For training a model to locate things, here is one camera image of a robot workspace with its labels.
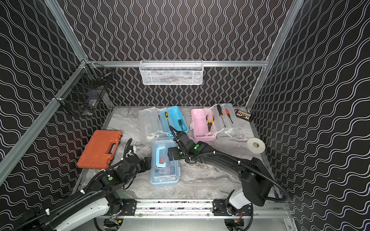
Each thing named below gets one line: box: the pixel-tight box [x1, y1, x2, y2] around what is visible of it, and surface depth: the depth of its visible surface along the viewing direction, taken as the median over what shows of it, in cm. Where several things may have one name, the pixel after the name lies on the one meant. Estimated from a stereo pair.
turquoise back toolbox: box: [138, 105, 189, 142], surface depth 105 cm
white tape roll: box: [246, 137, 266, 154], surface depth 100 cm
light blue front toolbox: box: [150, 138, 181, 186], surface depth 81 cm
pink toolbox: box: [189, 103, 240, 142], surface depth 103 cm
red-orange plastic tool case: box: [77, 129, 123, 169], surface depth 93 cm
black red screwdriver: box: [216, 104, 226, 129], surface depth 104 cm
